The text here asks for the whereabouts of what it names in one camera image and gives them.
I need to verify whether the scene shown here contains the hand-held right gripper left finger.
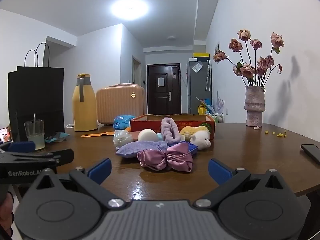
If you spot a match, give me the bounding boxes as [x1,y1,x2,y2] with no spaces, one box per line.
[32,158,125,209]

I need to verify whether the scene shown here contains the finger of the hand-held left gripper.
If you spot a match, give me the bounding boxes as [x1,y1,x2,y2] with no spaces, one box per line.
[0,141,36,153]
[37,149,75,167]

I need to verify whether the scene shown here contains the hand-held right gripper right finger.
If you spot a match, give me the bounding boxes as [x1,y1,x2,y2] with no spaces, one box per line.
[194,158,288,208]

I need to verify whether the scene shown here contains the clear bag of mesh sponge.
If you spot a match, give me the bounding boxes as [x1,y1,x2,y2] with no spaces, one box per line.
[113,130,133,151]

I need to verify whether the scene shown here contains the yellow white plush toy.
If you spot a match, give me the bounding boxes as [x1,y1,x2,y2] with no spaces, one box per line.
[180,125,212,151]

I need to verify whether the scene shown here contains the lavender fabric pouch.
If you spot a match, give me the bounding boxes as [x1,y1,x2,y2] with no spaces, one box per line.
[115,141,168,159]

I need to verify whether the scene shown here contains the purple satin scrunchie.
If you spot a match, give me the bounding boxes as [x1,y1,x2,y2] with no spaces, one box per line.
[136,142,194,173]

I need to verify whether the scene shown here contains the purple fluffy headband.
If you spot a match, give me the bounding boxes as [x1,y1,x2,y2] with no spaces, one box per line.
[161,117,181,146]

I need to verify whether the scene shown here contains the orange cardboard box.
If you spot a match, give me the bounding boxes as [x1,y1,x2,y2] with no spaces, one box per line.
[130,114,216,141]

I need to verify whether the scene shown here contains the person's left hand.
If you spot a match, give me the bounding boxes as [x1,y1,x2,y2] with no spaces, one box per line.
[0,191,14,232]

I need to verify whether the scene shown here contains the small lit screen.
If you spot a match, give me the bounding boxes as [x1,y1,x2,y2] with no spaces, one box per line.
[0,127,12,143]

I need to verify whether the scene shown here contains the glass cup with straw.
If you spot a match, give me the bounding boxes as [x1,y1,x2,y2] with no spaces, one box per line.
[24,114,46,152]

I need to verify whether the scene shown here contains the blue snack packet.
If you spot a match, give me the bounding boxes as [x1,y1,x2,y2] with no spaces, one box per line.
[45,131,71,143]

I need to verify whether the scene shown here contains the black paper bag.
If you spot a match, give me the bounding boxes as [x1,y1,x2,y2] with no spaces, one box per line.
[7,42,65,142]

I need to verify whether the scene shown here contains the yellow thermos jug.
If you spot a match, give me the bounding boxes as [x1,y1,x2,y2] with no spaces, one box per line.
[72,73,99,132]

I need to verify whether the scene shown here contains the blue tissue pack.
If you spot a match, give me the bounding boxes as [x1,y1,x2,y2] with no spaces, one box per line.
[113,115,136,130]

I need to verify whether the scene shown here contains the scattered yellow crumbs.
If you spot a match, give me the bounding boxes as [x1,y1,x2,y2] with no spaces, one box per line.
[265,130,287,138]

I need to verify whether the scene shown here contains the small pink suitcase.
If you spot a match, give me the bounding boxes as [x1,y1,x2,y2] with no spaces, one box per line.
[96,84,147,125]

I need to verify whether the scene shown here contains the pink textured vase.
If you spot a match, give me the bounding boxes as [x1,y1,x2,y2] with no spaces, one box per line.
[244,85,266,127]

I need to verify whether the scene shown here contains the grey refrigerator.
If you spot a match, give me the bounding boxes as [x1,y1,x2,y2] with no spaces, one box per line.
[187,60,213,115]

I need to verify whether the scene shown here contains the black smartphone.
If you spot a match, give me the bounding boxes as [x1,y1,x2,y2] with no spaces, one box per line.
[300,144,320,166]

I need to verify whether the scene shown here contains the folded white umbrella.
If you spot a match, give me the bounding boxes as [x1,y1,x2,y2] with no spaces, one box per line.
[205,60,212,92]

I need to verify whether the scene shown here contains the dark brown entrance door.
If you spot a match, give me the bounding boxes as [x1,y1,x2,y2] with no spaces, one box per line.
[146,63,182,115]

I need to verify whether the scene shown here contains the dried pink roses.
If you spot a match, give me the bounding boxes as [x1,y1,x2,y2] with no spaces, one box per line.
[213,29,285,87]

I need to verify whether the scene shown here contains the interior wooden door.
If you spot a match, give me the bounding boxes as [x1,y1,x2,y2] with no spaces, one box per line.
[132,56,142,84]

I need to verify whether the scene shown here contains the round ceiling light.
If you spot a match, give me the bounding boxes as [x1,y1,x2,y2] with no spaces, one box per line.
[111,0,149,21]

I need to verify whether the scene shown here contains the orange silicone strap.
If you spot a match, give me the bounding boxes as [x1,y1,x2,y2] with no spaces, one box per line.
[81,131,116,138]

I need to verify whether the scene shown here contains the wire rack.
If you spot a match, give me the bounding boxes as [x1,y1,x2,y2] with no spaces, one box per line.
[210,112,223,124]

